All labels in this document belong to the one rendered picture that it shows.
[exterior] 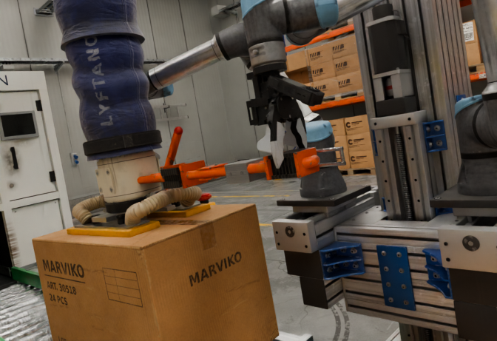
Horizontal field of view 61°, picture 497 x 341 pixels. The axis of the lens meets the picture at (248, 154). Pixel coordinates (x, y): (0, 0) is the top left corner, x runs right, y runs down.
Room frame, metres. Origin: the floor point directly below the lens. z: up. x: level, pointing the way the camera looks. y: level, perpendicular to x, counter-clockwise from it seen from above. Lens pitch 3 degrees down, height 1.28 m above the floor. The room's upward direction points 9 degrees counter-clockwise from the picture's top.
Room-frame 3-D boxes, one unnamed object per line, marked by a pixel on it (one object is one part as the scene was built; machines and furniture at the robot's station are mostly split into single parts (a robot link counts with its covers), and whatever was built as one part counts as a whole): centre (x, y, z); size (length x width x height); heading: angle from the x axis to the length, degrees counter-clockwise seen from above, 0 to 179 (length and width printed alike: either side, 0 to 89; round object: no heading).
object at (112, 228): (1.19, 0.42, 1.08); 0.34 x 0.10 x 0.05; 49
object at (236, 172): (0.96, 0.01, 1.19); 0.07 x 0.07 x 0.04; 49
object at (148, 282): (1.26, 0.36, 0.86); 0.60 x 0.40 x 0.40; 49
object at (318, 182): (1.37, -0.22, 1.09); 0.15 x 0.15 x 0.10
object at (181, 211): (1.34, 0.30, 1.08); 0.34 x 0.10 x 0.05; 49
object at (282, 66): (0.89, -0.07, 1.34); 0.09 x 0.08 x 0.12; 49
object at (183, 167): (1.10, 0.17, 1.19); 0.10 x 0.08 x 0.06; 139
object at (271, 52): (0.89, -0.07, 1.42); 0.08 x 0.08 x 0.05
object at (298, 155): (0.87, -0.08, 1.20); 0.08 x 0.07 x 0.05; 49
